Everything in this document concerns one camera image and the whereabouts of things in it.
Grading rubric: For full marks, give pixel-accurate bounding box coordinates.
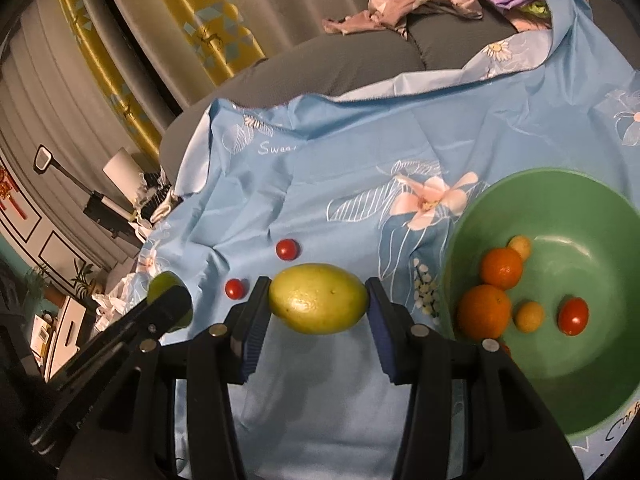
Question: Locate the small tan fruit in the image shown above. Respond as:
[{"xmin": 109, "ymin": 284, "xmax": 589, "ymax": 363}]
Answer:
[{"xmin": 508, "ymin": 236, "xmax": 533, "ymax": 261}]

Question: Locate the green plastic bowl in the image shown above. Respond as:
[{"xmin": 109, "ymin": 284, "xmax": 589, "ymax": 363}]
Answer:
[{"xmin": 442, "ymin": 167, "xmax": 640, "ymax": 436}]

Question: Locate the yellow patterned curtain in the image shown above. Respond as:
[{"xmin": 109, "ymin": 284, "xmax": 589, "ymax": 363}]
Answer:
[{"xmin": 52, "ymin": 0, "xmax": 266, "ymax": 151}]

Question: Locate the white cabinet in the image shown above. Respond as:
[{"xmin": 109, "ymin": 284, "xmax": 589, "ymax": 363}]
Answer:
[{"xmin": 30, "ymin": 295, "xmax": 86, "ymax": 381}]

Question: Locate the yellow-green oval fruit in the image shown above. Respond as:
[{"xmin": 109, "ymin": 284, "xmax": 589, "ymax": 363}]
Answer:
[{"xmin": 268, "ymin": 263, "xmax": 370, "ymax": 336}]

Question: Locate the potted plant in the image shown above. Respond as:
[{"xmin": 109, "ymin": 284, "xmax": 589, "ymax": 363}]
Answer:
[
  {"xmin": 25, "ymin": 265, "xmax": 63, "ymax": 303},
  {"xmin": 70, "ymin": 260, "xmax": 97, "ymax": 297}
]

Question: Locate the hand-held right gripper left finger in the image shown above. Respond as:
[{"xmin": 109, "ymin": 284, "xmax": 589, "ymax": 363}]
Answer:
[{"xmin": 57, "ymin": 276, "xmax": 272, "ymax": 480}]

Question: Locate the stick vacuum cleaner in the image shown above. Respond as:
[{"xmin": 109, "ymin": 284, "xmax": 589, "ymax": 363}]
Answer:
[{"xmin": 32, "ymin": 145, "xmax": 143, "ymax": 241}]

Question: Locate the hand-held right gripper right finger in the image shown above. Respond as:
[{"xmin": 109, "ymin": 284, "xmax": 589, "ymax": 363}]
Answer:
[{"xmin": 365, "ymin": 277, "xmax": 583, "ymax": 480}]

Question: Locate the large orange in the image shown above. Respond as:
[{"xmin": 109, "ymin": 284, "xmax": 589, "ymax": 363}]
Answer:
[{"xmin": 456, "ymin": 284, "xmax": 512, "ymax": 340}]

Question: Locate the dark striped cloth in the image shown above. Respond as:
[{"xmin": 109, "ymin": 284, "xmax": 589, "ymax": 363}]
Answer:
[{"xmin": 132, "ymin": 170, "xmax": 173, "ymax": 221}]

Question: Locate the tan round fruit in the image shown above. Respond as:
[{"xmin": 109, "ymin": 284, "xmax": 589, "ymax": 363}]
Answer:
[{"xmin": 515, "ymin": 301, "xmax": 545, "ymax": 333}]

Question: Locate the large red tomato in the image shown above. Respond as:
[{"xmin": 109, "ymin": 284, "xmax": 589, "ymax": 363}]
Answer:
[{"xmin": 558, "ymin": 297, "xmax": 589, "ymax": 336}]

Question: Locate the white cylinder lamp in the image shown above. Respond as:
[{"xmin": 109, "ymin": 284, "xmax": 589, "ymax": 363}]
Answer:
[{"xmin": 102, "ymin": 147, "xmax": 141, "ymax": 196}]

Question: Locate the grey sofa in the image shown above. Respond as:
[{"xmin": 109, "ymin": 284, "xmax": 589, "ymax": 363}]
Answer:
[{"xmin": 159, "ymin": 0, "xmax": 640, "ymax": 161}]

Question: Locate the green round fruit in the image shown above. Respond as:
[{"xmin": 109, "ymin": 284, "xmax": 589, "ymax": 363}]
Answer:
[{"xmin": 146, "ymin": 271, "xmax": 195, "ymax": 334}]

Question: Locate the small orange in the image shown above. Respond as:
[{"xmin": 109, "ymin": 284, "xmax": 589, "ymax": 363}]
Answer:
[{"xmin": 480, "ymin": 247, "xmax": 524, "ymax": 291}]

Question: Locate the white crumpled plastic bag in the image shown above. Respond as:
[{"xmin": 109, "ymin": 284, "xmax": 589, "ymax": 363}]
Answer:
[{"xmin": 92, "ymin": 272, "xmax": 151, "ymax": 321}]

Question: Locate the red hanging ornament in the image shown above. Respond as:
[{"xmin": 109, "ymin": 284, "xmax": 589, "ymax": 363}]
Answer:
[{"xmin": 0, "ymin": 162, "xmax": 28, "ymax": 221}]

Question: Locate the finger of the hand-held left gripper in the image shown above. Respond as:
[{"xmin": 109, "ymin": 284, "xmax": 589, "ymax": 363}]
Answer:
[{"xmin": 27, "ymin": 285, "xmax": 193, "ymax": 456}]

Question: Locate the blue floral bed sheet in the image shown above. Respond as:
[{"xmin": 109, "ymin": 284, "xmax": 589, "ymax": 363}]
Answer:
[{"xmin": 132, "ymin": 0, "xmax": 640, "ymax": 480}]

